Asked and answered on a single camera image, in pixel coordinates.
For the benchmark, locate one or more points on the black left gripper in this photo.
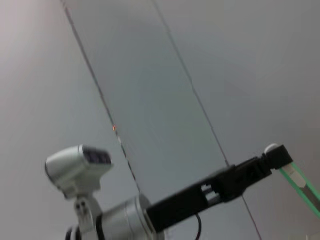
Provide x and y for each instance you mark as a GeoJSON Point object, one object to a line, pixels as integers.
{"type": "Point", "coordinates": [190, 200]}

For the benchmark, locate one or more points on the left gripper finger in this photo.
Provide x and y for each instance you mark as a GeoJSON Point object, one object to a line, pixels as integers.
{"type": "Point", "coordinates": [270, 162]}

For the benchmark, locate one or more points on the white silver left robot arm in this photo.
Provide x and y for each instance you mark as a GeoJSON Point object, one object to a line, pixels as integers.
{"type": "Point", "coordinates": [117, 220]}

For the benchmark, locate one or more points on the mint green utility knife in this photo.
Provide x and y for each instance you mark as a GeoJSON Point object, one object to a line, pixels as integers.
{"type": "Point", "coordinates": [300, 180]}

